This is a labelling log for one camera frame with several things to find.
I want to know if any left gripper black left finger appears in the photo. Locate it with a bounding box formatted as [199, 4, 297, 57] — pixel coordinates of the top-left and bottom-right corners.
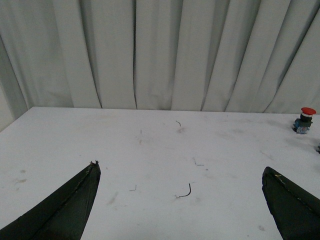
[0, 161, 101, 240]

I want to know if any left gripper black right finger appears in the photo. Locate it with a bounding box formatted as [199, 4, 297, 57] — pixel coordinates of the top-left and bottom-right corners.
[262, 166, 320, 240]

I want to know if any red mushroom push button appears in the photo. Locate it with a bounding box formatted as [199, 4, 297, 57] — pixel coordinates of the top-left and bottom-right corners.
[292, 107, 317, 135]

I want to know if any bent staple scrap centre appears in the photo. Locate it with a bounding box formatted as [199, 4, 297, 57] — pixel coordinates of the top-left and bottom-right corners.
[192, 157, 205, 167]

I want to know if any grey pleated curtain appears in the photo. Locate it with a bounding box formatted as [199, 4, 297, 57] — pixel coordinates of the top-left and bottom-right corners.
[0, 0, 320, 129]

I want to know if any curved dark wire scrap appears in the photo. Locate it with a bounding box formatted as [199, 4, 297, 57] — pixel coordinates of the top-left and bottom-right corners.
[175, 183, 192, 199]

